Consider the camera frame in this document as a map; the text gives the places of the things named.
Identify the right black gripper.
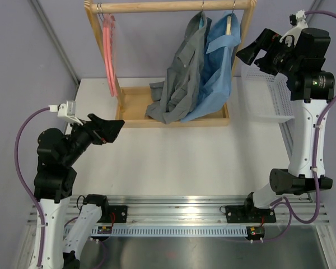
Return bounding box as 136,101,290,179
236,29,301,78

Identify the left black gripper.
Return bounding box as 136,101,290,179
62,113,124,166

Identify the blue shirt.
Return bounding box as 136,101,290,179
181,13,241,123

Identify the cream wooden hanger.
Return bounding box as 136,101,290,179
226,0,236,35

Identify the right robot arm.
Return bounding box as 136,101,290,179
225,28,335,224

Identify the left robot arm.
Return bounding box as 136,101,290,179
32,114,128,268

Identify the blue hanger under grey shirt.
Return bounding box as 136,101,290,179
198,11,207,29

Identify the grey shirt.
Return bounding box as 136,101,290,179
145,12,211,124

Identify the pink hanger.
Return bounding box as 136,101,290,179
102,13,118,98
99,4,119,96

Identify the wooden clothes rack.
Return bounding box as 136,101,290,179
84,1,256,128

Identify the white plastic basket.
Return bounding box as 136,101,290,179
241,65,294,123

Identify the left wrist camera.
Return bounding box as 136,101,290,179
48,100,83,126

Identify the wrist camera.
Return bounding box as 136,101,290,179
48,100,83,126
279,10,308,47

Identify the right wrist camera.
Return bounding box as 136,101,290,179
279,10,308,47

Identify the aluminium mounting rail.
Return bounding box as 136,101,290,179
25,194,332,226

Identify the white slotted cable duct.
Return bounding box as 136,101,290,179
90,226,248,237

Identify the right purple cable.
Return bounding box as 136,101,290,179
268,10,336,225

